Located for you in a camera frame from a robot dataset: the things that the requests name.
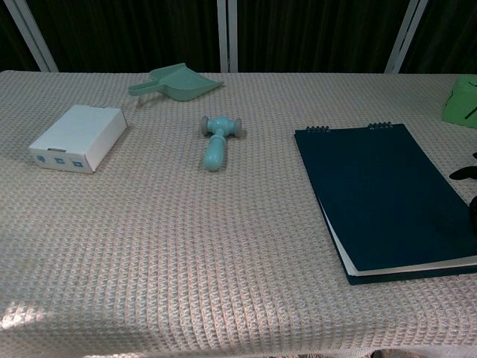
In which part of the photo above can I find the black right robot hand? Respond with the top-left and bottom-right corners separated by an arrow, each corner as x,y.
448,151 -> 477,235

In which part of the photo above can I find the dark blue spiral notebook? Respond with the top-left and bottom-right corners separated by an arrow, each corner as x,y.
294,122 -> 477,286

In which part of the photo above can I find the green paper box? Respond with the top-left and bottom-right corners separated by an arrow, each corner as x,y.
441,74 -> 477,130

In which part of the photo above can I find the light blue massage roller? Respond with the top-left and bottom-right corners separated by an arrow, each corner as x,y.
200,116 -> 245,172

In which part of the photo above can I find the beige waffle-weave tablecloth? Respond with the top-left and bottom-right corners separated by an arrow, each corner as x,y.
0,69 -> 477,358

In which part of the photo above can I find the green plastic dustpan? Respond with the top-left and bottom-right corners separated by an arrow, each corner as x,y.
127,63 -> 224,103

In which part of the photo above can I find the dark green curtain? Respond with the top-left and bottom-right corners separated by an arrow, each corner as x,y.
0,0 -> 477,75

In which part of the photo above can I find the white cardboard box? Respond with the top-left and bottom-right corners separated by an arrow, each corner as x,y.
28,104 -> 128,175

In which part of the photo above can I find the white metal frame post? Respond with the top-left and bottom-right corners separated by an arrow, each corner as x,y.
384,0 -> 429,74
216,0 -> 239,73
4,0 -> 59,72

